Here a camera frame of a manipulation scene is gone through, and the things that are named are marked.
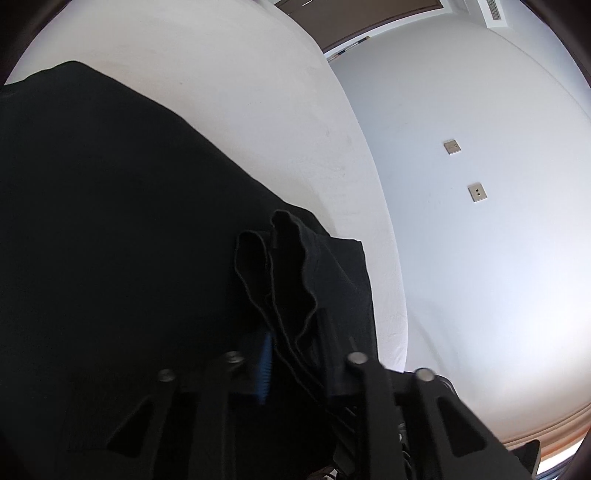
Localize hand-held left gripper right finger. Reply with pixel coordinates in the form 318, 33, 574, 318
318, 308, 542, 480

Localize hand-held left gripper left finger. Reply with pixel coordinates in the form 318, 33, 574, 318
105, 331, 274, 480

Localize black denim pants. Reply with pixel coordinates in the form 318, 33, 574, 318
0, 61, 380, 480

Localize white sheeted bed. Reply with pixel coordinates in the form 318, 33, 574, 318
4, 0, 410, 373

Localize brown door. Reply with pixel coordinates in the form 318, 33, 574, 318
276, 0, 445, 52

